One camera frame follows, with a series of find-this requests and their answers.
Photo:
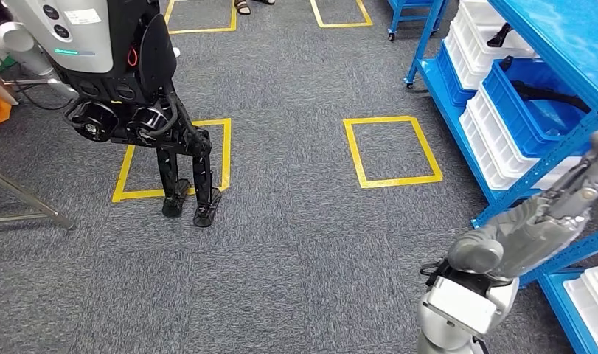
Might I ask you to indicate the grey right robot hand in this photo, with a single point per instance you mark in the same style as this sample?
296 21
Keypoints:
528 234

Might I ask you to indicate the black plastic part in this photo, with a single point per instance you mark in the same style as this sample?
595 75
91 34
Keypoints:
499 36
548 95

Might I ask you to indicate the blue plastic crate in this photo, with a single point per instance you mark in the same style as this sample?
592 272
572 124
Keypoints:
523 122
450 80

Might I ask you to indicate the yellow floor tape square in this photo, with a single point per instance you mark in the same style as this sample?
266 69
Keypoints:
355 156
225 146
201 31

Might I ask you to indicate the person's foot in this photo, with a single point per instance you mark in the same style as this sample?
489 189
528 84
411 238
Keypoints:
264 2
242 6

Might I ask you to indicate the black and white humanoid robot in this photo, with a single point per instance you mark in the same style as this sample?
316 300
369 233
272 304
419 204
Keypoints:
83 29

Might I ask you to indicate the stainless steel table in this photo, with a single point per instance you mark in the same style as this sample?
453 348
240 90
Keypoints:
30 200

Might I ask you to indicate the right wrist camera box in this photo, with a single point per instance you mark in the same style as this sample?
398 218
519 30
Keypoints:
460 305

